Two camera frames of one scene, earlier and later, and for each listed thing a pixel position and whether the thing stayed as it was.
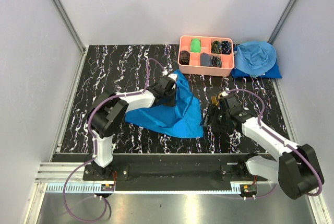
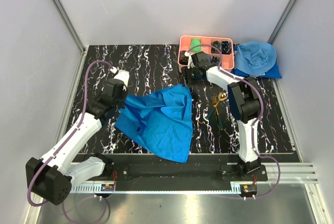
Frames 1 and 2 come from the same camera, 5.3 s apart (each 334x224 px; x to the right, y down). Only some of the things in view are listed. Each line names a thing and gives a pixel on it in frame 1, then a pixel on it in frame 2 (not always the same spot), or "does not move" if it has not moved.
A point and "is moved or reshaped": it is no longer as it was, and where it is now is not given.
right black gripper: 213,110 to 185,72
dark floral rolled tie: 215,61 does not move
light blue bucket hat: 255,58 does not move
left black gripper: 173,101 to 123,94
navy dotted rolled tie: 226,47 does not move
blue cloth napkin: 185,118 is moved or reshaped
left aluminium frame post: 62,12 does not move
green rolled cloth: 195,45 does not move
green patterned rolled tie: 216,47 does not move
